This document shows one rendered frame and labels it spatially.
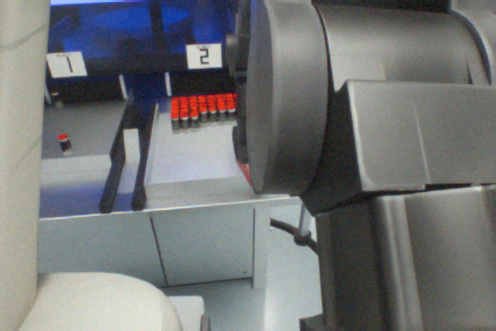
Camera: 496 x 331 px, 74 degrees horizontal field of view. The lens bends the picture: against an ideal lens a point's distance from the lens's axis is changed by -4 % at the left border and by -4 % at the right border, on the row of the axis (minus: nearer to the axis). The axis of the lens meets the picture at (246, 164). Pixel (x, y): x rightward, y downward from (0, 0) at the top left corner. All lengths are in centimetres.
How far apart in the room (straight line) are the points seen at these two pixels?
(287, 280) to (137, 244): 68
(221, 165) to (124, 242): 68
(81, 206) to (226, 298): 98
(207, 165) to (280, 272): 99
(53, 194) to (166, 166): 22
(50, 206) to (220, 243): 74
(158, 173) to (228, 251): 70
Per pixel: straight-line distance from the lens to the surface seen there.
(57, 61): 97
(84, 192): 72
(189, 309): 30
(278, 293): 156
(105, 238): 130
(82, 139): 89
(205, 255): 135
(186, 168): 71
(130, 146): 76
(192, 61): 91
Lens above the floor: 130
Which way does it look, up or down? 36 degrees down
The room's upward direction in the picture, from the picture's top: straight up
